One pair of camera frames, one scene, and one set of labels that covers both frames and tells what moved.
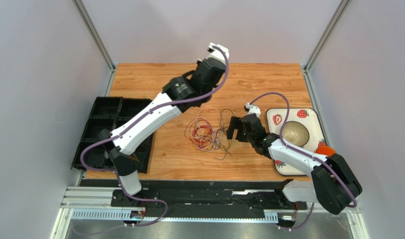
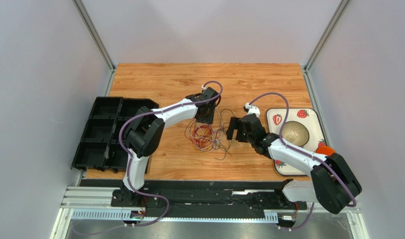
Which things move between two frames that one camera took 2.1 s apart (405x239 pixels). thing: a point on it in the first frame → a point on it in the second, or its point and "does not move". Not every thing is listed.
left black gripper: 198,64 → 210,119
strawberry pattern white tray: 275,118 does not move
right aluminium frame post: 323,43 does not move
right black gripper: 241,126 does not move
